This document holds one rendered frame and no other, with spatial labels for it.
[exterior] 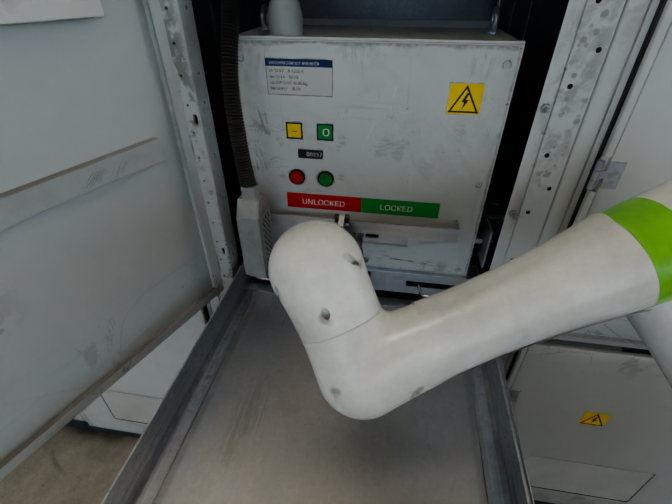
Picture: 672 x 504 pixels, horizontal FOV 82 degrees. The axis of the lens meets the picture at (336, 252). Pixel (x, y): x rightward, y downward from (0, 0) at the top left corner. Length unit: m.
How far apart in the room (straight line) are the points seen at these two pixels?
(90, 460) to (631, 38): 1.94
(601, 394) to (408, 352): 0.82
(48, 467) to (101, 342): 1.13
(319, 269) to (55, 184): 0.44
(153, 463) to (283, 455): 0.20
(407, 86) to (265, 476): 0.68
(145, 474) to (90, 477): 1.10
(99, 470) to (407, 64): 1.68
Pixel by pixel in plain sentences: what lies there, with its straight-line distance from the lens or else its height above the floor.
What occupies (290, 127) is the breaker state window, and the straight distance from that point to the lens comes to 0.78.
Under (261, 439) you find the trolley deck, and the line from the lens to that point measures 0.73.
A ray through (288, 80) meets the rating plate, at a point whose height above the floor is 1.32.
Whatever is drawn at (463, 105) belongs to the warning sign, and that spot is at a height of 1.29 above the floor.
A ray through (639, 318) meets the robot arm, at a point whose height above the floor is 1.08.
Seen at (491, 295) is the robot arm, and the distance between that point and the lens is 0.44.
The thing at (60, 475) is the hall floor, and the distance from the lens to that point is 1.90.
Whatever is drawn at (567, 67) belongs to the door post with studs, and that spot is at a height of 1.37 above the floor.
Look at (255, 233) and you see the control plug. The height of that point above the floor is 1.06.
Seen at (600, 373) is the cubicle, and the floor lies 0.73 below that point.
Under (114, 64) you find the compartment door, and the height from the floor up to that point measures 1.36.
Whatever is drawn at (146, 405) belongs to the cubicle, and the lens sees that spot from 1.57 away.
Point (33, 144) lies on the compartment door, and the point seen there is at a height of 1.29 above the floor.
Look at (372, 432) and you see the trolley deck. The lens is 0.73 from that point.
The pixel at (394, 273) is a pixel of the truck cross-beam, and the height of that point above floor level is 0.92.
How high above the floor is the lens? 1.48
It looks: 36 degrees down
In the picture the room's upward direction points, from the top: straight up
